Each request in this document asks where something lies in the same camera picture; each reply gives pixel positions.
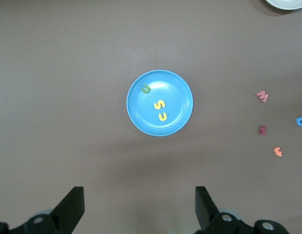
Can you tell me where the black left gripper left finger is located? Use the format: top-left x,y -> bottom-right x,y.
0,186 -> 85,234

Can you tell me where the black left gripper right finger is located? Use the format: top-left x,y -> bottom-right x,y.
195,186 -> 289,234

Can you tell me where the yellow foam letter S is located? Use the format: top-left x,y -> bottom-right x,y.
153,99 -> 166,111

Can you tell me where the blue plate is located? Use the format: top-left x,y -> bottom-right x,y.
126,70 -> 194,137

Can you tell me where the pink foam letter W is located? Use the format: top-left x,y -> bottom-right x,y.
256,90 -> 269,102

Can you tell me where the beige plate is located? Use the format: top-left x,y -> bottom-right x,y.
264,0 -> 302,11

